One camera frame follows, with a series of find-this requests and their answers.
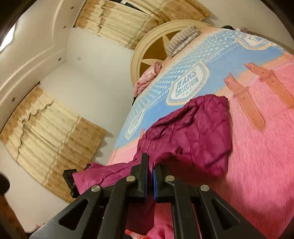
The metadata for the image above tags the folded pink floral blanket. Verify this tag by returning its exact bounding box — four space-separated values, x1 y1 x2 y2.
133 62 162 97

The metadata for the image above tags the pink and blue bed blanket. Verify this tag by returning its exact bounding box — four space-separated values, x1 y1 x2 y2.
108 27 293 238

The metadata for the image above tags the beige curtain on side wall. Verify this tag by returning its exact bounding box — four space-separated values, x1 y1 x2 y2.
1 87 106 203

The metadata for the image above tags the beige curtain behind headboard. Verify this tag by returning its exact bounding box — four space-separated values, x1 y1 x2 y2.
75 0 210 50

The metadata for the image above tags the magenta puffer jacket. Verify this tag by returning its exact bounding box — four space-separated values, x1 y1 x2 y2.
72 94 233 236

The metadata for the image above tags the striped grey pillow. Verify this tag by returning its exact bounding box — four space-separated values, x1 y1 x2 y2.
166 26 201 58

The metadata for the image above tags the cream wooden headboard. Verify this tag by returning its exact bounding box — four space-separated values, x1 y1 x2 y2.
131 19 211 84

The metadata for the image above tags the black object beside bed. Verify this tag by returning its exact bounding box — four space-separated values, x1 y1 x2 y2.
62 169 80 199

